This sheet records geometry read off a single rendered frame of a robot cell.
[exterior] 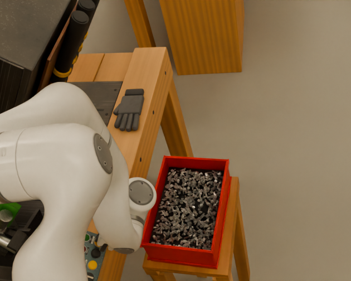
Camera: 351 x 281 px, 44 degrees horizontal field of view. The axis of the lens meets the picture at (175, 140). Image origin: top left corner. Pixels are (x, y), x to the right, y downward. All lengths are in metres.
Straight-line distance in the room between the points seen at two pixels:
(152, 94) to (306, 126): 1.24
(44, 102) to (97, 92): 1.04
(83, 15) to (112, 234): 0.47
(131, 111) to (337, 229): 1.21
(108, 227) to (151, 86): 0.85
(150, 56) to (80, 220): 1.28
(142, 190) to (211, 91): 1.94
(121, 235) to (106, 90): 0.88
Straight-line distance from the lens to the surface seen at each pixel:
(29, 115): 0.69
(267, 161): 2.48
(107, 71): 1.83
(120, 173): 0.88
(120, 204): 0.90
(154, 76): 1.70
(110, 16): 3.81
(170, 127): 2.05
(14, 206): 1.25
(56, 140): 0.57
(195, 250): 1.22
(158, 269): 1.35
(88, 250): 1.28
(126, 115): 1.56
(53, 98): 0.70
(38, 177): 0.58
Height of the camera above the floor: 2.01
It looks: 49 degrees down
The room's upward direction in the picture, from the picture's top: 17 degrees counter-clockwise
